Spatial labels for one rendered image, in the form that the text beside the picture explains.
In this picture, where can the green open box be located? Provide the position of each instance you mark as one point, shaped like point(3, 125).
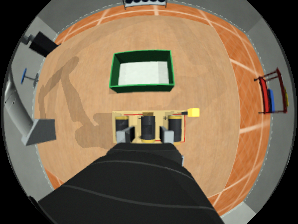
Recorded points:
point(146, 70)

